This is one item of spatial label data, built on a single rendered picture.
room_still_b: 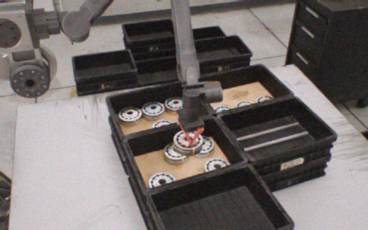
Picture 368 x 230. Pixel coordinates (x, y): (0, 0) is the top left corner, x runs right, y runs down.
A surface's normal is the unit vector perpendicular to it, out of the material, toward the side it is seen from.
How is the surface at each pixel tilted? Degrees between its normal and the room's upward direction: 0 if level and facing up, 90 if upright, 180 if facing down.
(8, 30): 90
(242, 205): 0
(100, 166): 0
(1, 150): 0
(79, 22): 54
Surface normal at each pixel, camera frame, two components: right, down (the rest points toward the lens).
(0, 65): 0.26, 0.59
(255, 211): 0.00, -0.79
